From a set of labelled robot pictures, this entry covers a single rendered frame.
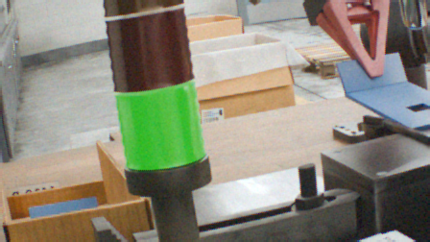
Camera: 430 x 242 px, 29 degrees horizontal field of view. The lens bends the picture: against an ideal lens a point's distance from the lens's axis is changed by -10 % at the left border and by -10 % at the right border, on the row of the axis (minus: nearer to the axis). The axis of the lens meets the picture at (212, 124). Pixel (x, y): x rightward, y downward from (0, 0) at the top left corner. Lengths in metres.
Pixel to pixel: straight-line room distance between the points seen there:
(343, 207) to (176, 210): 0.18
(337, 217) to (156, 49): 0.22
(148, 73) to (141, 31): 0.02
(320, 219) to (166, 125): 0.19
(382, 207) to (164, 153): 0.22
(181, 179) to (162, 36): 0.06
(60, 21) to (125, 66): 11.02
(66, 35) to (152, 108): 11.03
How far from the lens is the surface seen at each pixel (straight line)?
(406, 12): 0.58
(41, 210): 0.83
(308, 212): 0.56
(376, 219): 0.58
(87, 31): 11.44
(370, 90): 0.81
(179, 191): 0.41
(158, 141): 0.40
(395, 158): 0.62
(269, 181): 0.85
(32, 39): 11.42
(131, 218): 0.66
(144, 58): 0.40
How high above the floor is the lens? 1.15
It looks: 11 degrees down
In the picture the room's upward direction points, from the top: 8 degrees counter-clockwise
